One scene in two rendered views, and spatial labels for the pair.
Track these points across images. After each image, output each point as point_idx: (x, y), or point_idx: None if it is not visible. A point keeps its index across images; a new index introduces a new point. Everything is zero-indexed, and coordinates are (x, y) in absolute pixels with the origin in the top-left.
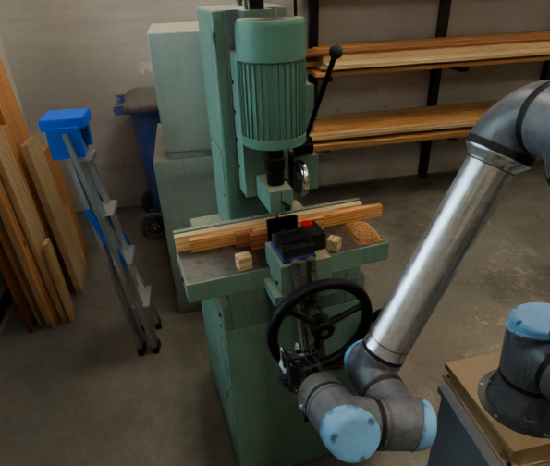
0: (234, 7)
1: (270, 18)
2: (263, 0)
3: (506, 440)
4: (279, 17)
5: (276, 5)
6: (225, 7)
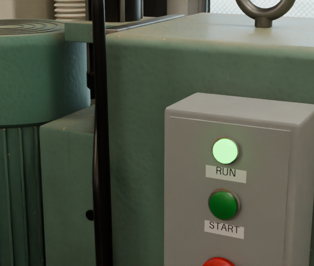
0: (202, 19)
1: None
2: (85, 0)
3: None
4: (5, 31)
5: (158, 35)
6: (232, 18)
